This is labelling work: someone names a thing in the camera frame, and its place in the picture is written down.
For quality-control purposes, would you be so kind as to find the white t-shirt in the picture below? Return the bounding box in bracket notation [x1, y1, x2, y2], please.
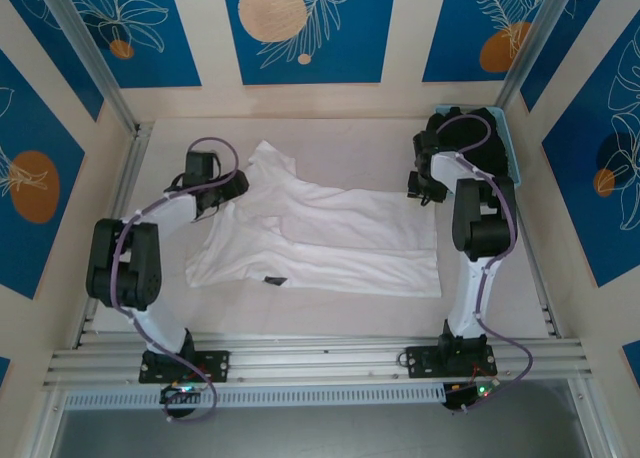
[184, 138, 444, 299]

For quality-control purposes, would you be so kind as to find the black clothing pile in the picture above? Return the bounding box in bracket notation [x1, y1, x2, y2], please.
[424, 106, 510, 179]

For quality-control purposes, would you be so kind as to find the light blue plastic basket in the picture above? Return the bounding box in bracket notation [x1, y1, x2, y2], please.
[433, 104, 522, 187]

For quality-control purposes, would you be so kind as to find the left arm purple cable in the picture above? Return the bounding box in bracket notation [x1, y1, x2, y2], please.
[110, 136, 240, 424]

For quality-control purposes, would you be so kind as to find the blue floral wall panel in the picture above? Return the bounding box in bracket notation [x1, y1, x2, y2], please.
[49, 0, 203, 90]
[0, 0, 105, 123]
[542, 15, 640, 288]
[0, 50, 87, 300]
[422, 0, 566, 84]
[221, 0, 399, 86]
[519, 0, 640, 113]

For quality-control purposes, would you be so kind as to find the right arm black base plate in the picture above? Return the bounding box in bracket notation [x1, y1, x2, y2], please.
[404, 345, 500, 380]

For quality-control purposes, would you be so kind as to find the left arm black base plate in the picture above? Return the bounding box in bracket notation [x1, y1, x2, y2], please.
[137, 350, 232, 384]

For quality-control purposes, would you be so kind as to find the aluminium corner post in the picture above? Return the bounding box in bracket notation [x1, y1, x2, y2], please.
[493, 0, 585, 113]
[34, 0, 141, 135]

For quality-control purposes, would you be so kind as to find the long aluminium base rail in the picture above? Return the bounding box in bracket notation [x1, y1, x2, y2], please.
[42, 331, 594, 389]

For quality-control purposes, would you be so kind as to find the white slotted cable duct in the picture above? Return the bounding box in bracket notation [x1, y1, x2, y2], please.
[63, 383, 447, 410]

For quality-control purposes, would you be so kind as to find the aluminium frame leg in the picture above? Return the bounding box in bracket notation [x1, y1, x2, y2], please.
[567, 377, 619, 458]
[22, 387, 69, 458]

